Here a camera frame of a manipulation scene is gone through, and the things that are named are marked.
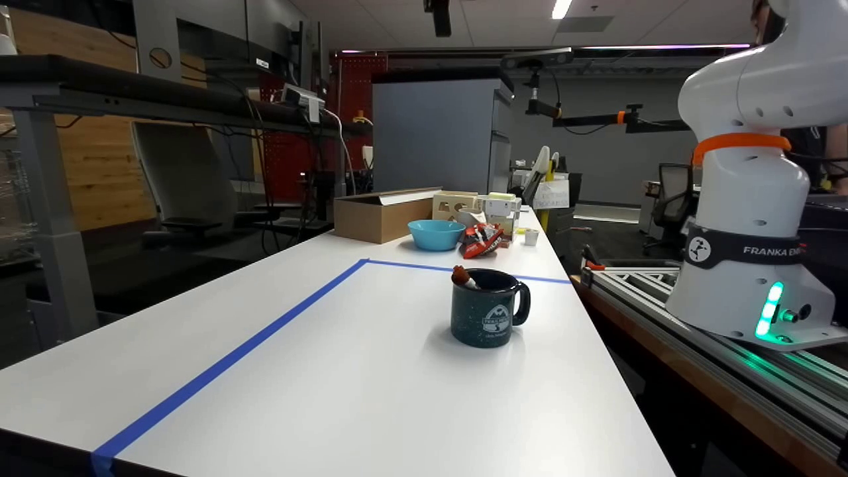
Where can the small white cup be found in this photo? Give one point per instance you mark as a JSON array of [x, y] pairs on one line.
[[532, 237]]

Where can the cream labelled box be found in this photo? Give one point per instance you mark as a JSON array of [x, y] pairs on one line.
[[454, 205]]

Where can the red tool cabinet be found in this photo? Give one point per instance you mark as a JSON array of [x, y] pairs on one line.
[[287, 162]]

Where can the red snack bag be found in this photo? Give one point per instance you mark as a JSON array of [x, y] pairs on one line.
[[480, 240]]

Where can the grey metal desk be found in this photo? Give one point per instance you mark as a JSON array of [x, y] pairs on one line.
[[55, 203]]

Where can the white power strip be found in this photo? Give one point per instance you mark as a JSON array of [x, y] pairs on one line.
[[307, 102]]

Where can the white carton box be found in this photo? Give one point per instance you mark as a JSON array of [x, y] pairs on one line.
[[506, 212]]

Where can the short blue tape strip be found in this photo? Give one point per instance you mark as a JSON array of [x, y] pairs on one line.
[[425, 265]]

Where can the cardboard box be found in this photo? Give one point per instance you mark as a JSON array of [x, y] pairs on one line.
[[381, 216]]

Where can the aluminium rail frame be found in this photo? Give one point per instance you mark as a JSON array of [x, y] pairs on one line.
[[777, 375]]

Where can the dark blue mug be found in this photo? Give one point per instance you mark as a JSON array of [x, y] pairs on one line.
[[480, 314]]

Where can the ceiling light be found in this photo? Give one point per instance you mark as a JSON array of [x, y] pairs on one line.
[[560, 9]]

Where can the light blue bowl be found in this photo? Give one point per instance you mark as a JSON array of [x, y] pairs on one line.
[[437, 233]]

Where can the long blue tape strip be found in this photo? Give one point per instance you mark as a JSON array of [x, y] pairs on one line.
[[229, 358]]

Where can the white spray bottle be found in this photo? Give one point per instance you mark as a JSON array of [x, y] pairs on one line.
[[551, 180]]

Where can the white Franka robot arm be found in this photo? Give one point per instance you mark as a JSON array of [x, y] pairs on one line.
[[752, 203]]

